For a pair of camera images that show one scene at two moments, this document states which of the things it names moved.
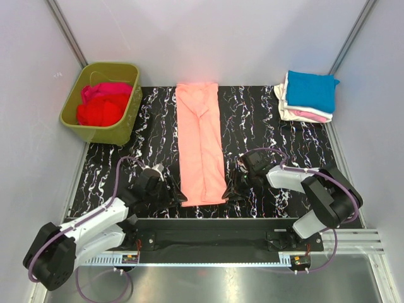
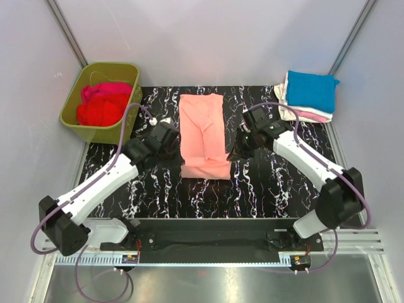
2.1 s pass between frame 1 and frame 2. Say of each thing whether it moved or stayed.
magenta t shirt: stayed
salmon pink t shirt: moved
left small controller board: stayed
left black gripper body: moved
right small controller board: stayed
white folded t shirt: stayed
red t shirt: stayed
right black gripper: moved
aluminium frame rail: stayed
